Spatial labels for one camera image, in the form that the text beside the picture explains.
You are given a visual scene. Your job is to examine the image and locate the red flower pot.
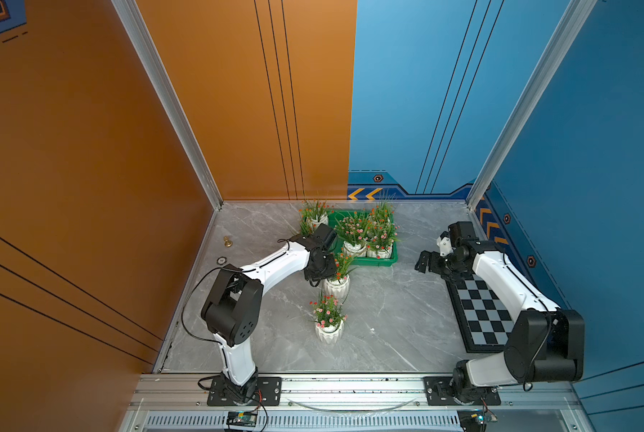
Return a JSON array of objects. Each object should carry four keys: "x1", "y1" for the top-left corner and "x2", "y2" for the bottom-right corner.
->
[
  {"x1": 300, "y1": 200, "x2": 329, "y2": 231},
  {"x1": 322, "y1": 252, "x2": 355, "y2": 302},
  {"x1": 298, "y1": 219, "x2": 315, "y2": 238}
]

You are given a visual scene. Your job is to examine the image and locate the pink flower pot large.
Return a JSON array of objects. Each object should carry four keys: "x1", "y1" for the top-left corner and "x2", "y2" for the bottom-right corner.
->
[{"x1": 335, "y1": 210, "x2": 369, "y2": 257}]

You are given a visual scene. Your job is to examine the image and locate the orange flower pot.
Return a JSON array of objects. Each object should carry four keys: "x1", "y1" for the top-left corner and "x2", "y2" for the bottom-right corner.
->
[{"x1": 369, "y1": 199, "x2": 394, "y2": 224}]

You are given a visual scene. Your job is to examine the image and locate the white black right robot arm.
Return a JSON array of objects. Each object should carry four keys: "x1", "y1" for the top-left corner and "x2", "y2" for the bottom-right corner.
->
[{"x1": 417, "y1": 238, "x2": 585, "y2": 405}]

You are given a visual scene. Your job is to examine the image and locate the green plastic storage tray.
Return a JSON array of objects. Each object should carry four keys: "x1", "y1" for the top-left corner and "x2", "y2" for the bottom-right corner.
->
[{"x1": 328, "y1": 209, "x2": 399, "y2": 267}]

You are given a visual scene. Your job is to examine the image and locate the black white chessboard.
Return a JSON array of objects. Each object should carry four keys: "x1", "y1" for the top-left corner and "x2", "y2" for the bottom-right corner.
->
[{"x1": 445, "y1": 276, "x2": 514, "y2": 354}]

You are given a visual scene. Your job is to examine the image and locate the green circuit board right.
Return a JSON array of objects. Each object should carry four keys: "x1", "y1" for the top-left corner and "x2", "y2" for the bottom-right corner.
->
[{"x1": 457, "y1": 411, "x2": 498, "y2": 432}]

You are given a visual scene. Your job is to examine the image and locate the green circuit board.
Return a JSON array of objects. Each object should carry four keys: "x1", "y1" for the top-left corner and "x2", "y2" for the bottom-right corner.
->
[
  {"x1": 457, "y1": 411, "x2": 498, "y2": 432},
  {"x1": 225, "y1": 411, "x2": 258, "y2": 431}
]

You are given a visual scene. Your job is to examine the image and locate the green circuit board left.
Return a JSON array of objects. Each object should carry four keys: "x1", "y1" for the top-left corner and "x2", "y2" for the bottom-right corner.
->
[{"x1": 225, "y1": 411, "x2": 258, "y2": 431}]

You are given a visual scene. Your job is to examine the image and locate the white vented front panel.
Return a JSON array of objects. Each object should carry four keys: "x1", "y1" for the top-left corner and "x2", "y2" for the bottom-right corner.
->
[{"x1": 140, "y1": 410, "x2": 461, "y2": 431}]

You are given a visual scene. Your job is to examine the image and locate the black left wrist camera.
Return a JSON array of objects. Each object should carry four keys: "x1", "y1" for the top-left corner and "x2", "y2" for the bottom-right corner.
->
[{"x1": 311, "y1": 223, "x2": 337, "y2": 252}]

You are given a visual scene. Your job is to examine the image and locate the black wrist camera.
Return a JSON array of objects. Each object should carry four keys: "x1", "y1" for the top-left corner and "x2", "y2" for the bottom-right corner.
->
[
  {"x1": 311, "y1": 223, "x2": 337, "y2": 252},
  {"x1": 437, "y1": 221, "x2": 478, "y2": 257}
]

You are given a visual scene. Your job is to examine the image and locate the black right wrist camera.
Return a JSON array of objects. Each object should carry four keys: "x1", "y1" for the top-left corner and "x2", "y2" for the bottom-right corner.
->
[{"x1": 437, "y1": 221, "x2": 478, "y2": 257}]

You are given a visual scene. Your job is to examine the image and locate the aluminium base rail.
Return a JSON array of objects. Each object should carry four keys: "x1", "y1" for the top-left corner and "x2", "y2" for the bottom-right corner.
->
[{"x1": 129, "y1": 373, "x2": 582, "y2": 411}]

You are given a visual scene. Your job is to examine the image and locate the aluminium corner post right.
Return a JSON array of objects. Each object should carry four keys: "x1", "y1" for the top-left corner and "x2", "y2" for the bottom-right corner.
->
[{"x1": 466, "y1": 0, "x2": 597, "y2": 211}]

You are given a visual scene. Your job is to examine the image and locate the aluminium corner post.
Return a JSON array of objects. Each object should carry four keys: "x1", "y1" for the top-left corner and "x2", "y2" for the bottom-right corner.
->
[
  {"x1": 466, "y1": 0, "x2": 597, "y2": 211},
  {"x1": 111, "y1": 0, "x2": 223, "y2": 211}
]

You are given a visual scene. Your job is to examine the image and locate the aluminium corner post left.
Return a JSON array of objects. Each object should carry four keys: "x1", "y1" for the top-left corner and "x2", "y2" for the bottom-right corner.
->
[{"x1": 111, "y1": 0, "x2": 223, "y2": 211}]

